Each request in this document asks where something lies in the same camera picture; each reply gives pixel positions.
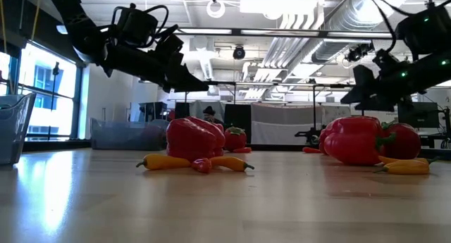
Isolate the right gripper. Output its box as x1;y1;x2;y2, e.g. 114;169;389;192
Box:
340;48;429;113

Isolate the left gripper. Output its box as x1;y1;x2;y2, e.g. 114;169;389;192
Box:
101;45;210;93

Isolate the dark red bell pepper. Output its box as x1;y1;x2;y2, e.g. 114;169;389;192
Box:
380;121;422;161

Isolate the orange chili pepper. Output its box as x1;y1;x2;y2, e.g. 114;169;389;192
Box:
209;156;255;173
135;153;193;171
373;159;431;176
378;154;440;166

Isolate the white patterned board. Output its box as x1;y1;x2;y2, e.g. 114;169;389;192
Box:
322;105;353;121

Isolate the person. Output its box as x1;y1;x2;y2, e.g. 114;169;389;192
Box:
202;105;226;126

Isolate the black ceiling spotlight cluster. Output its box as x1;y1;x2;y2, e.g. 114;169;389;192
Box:
344;42;376;63

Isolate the black computer monitor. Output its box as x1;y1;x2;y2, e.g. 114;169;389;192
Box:
397;101;440;129

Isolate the black upright panel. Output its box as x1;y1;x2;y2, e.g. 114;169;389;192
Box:
224;104;252;144

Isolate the black background machine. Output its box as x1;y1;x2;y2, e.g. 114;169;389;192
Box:
295;125;323;146

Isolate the black overhead rig beam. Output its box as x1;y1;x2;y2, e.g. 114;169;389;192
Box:
56;24;451;39

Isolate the smoky grey plastic bin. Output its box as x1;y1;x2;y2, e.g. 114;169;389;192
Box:
89;117;170;151
0;92;37;166

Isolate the far work table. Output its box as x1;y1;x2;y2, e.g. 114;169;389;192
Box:
421;130;451;149

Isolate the white cloth screen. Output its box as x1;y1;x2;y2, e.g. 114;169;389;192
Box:
250;103;323;145

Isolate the black tripod stand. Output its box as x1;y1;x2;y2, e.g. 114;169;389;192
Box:
49;61;61;141

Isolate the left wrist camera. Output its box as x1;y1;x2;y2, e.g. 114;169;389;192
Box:
154;33;185;66

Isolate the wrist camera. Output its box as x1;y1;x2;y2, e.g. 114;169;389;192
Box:
154;33;185;66
373;48;402;75

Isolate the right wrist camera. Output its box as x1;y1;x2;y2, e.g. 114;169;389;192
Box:
373;48;402;75

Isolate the black background rig frame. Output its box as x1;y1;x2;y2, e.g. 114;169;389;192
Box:
211;81;367;140

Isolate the silver ventilation duct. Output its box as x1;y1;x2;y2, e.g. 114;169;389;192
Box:
311;0;399;63

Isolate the white ring lamp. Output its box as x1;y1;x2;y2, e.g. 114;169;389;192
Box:
206;0;226;19

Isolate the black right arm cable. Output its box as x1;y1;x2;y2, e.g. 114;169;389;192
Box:
366;0;436;54

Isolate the black aluminium table frame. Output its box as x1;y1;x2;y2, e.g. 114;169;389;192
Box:
21;139;451;161

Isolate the yellow cord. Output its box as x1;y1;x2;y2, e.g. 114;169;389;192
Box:
30;0;42;42

